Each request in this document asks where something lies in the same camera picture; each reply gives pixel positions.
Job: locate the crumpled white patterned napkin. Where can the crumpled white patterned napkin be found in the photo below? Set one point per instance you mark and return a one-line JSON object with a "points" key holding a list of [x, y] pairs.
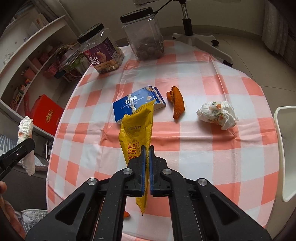
{"points": [[220, 113]]}

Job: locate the white plastic trash bin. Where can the white plastic trash bin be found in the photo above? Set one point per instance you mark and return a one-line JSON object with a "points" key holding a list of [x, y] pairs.
{"points": [[284, 119]]}

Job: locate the clear jar purple label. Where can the clear jar purple label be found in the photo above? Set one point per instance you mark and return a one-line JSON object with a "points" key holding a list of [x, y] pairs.
{"points": [[100, 49]]}

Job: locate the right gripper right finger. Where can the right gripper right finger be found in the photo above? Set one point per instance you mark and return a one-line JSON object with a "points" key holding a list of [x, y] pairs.
{"points": [[200, 211]]}

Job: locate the person left hand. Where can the person left hand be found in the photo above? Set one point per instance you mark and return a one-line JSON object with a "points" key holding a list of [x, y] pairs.
{"points": [[3, 187]]}

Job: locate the red gift box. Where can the red gift box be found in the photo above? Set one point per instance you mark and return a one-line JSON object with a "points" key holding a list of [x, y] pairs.
{"points": [[46, 114]]}

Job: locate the yellow snack wrapper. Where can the yellow snack wrapper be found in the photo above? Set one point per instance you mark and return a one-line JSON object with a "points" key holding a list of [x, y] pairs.
{"points": [[135, 138]]}

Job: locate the pink white checkered tablecloth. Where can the pink white checkered tablecloth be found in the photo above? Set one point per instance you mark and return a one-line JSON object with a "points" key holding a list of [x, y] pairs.
{"points": [[242, 162]]}

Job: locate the white bookshelf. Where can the white bookshelf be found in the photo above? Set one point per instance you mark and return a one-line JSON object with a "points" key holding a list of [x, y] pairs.
{"points": [[47, 63]]}

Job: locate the beige lace curtain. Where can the beige lace curtain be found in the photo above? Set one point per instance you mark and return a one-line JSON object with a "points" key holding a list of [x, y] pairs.
{"points": [[279, 29]]}

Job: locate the clear jar with brown nuts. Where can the clear jar with brown nuts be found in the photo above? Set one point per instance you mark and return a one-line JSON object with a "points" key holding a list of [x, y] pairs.
{"points": [[143, 34]]}

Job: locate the orange peel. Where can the orange peel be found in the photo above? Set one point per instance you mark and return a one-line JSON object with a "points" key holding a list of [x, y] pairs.
{"points": [[174, 96]]}

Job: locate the grey mesh office chair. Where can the grey mesh office chair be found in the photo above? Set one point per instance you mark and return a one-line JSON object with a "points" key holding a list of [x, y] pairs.
{"points": [[196, 36]]}

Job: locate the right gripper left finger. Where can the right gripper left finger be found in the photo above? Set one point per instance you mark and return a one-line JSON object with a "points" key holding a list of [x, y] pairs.
{"points": [[95, 210]]}

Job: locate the white patterned tissue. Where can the white patterned tissue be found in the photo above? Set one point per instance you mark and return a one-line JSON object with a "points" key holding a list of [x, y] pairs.
{"points": [[25, 136]]}

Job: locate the blue white snack box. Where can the blue white snack box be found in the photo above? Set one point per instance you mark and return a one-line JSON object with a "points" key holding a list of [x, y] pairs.
{"points": [[132, 102]]}

